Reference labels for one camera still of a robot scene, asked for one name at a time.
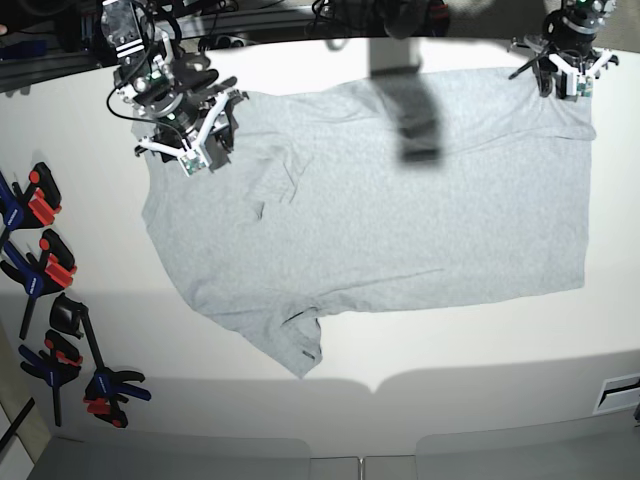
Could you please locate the black strip on floor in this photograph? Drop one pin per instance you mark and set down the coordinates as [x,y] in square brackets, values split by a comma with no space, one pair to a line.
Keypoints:
[16,423]

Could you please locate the long black bar clamp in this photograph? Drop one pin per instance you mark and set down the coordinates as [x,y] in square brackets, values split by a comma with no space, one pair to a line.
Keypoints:
[107,389]

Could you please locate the blue bar clamp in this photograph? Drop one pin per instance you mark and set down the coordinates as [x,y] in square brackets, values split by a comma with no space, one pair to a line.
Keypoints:
[58,366]
[32,208]
[52,272]

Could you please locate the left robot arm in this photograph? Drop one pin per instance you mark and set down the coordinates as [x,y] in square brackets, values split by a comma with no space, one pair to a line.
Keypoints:
[604,9]

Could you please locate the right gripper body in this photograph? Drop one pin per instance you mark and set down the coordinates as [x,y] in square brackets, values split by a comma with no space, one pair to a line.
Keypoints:
[152,110]

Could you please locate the white vent plate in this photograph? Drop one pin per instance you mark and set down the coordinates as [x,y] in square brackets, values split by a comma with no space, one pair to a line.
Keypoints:
[617,394]

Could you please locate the top blue bar clamp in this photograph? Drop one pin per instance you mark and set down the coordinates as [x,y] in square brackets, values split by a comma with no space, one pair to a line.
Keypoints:
[32,208]

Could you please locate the grey T-shirt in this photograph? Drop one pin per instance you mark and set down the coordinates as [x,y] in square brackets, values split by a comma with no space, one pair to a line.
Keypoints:
[392,193]

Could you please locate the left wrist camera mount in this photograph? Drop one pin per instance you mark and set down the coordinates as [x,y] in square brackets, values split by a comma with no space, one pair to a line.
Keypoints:
[567,72]

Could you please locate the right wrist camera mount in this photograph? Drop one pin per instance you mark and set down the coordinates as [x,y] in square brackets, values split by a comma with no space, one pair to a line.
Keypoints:
[195,136]

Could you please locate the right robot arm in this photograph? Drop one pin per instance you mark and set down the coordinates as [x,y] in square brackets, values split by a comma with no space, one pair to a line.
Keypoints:
[145,41]

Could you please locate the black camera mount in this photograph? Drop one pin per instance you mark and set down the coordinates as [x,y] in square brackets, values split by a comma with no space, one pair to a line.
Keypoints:
[394,19]

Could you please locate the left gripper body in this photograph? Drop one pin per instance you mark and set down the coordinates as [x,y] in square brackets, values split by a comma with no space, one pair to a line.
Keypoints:
[571,30]

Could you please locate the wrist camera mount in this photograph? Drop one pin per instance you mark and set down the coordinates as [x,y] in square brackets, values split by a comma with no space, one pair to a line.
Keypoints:
[567,72]
[195,136]

